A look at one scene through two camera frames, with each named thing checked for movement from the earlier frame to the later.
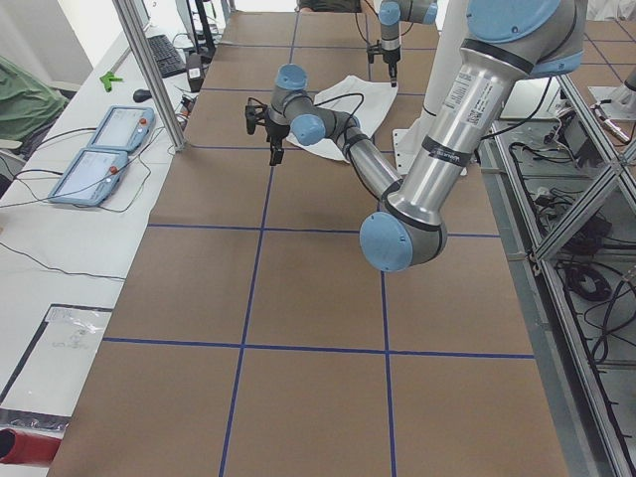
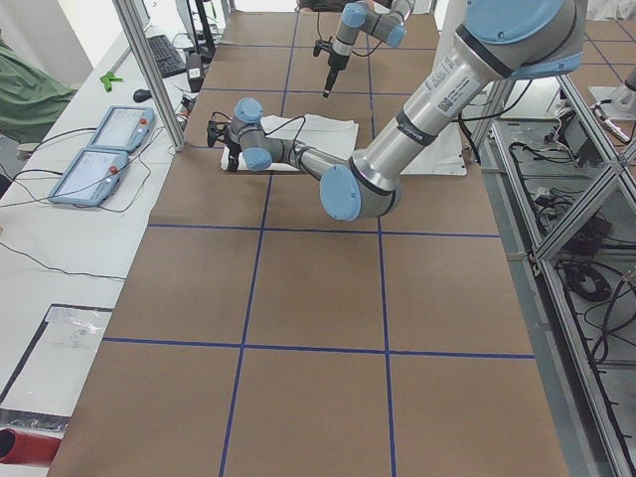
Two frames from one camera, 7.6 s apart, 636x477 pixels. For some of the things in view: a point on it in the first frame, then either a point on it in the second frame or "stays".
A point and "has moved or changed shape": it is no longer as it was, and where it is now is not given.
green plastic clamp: x=107 y=80 stays
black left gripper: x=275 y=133 → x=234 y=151
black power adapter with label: x=195 y=73 stays
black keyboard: x=166 y=56 stays
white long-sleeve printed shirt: x=364 y=99 has moved or changed shape
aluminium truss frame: x=562 y=184 stays
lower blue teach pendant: x=91 y=177 stays
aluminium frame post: x=152 y=74 stays
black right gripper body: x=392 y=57 → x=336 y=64
